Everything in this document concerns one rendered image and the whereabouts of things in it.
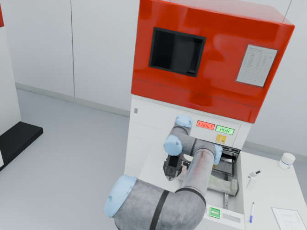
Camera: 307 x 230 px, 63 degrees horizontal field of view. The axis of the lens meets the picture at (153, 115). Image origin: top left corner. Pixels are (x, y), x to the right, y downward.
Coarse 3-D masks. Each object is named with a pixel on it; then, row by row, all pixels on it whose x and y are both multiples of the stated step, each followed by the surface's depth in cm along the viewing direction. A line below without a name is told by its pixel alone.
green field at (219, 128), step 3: (219, 126) 168; (216, 129) 170; (219, 129) 169; (222, 129) 168; (225, 129) 168; (228, 129) 167; (231, 129) 167; (225, 132) 169; (228, 132) 168; (231, 132) 168
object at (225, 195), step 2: (224, 174) 171; (224, 176) 169; (226, 176) 167; (224, 178) 167; (226, 178) 165; (226, 180) 164; (224, 194) 154; (226, 194) 154; (224, 196) 153; (226, 196) 152; (224, 198) 152; (226, 198) 151; (224, 200) 150; (226, 200) 150; (224, 202) 149; (226, 202) 149; (224, 204) 148; (226, 204) 147; (224, 206) 146; (226, 206) 146; (224, 208) 145; (226, 208) 145
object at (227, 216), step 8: (208, 208) 130; (208, 216) 126; (224, 216) 127; (232, 216) 128; (240, 216) 128; (200, 224) 128; (208, 224) 126; (216, 224) 125; (224, 224) 123; (232, 224) 124; (240, 224) 124
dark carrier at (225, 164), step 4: (224, 156) 177; (228, 156) 177; (184, 160) 167; (220, 160) 172; (224, 160) 173; (228, 160) 174; (220, 164) 169; (224, 164) 170; (228, 164) 170; (212, 168) 164; (216, 168) 165; (220, 168) 166; (224, 168) 166; (228, 168) 167; (228, 172) 163
